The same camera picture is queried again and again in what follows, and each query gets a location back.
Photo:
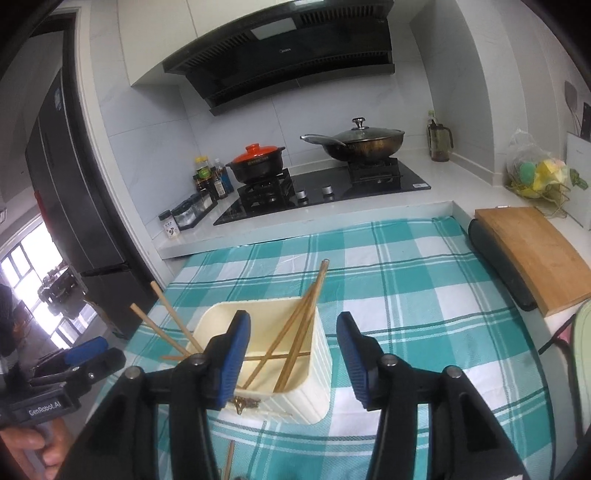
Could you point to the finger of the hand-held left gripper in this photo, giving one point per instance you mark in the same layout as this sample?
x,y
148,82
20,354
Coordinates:
x,y
87,348
104,364

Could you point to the sauce bottle with light cap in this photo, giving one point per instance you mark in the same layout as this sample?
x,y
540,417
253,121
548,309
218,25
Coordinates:
x,y
203,177

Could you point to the person's left hand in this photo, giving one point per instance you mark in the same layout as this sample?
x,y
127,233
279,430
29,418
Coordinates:
x,y
55,443

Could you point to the black range hood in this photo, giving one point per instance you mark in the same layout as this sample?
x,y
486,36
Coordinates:
x,y
277,60

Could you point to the teal checked tablecloth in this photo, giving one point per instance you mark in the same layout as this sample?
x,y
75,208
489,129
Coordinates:
x,y
415,300

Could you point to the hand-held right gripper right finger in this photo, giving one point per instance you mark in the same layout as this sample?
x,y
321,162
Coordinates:
x,y
353,360

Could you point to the white knife block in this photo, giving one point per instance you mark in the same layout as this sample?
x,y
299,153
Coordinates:
x,y
579,184

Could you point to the black pot with red lid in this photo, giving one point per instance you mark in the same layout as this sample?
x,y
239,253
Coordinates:
x,y
256,164

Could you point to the wok with glass lid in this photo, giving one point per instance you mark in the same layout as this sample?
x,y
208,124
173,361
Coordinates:
x,y
364,145

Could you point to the plastic bag of sponges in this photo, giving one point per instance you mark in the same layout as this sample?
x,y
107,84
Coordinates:
x,y
540,175

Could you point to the cream ribbed utensil holder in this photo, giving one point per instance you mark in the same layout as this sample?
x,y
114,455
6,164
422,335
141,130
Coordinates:
x,y
300,401

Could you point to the green cutting board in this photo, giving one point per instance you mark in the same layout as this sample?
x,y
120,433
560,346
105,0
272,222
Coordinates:
x,y
584,350

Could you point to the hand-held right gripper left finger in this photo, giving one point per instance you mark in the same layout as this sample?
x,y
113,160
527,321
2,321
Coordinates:
x,y
233,360

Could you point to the dark grey refrigerator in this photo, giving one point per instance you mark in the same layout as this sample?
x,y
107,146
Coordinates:
x,y
78,207

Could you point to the dark glass kettle jar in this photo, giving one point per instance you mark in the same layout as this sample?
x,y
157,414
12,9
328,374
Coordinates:
x,y
438,141

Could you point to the dark sauce bottle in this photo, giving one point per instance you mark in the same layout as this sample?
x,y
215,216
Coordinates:
x,y
220,182

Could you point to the wooden cutting board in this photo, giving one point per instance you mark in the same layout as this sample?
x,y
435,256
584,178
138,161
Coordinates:
x,y
531,249

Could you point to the white seasoning jar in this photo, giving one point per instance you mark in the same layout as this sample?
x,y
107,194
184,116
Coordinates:
x,y
169,227

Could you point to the black gas stove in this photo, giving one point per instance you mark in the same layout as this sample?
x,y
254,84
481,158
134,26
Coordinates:
x,y
318,184

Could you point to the dining furniture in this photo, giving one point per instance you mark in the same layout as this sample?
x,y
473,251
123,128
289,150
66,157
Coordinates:
x,y
60,290

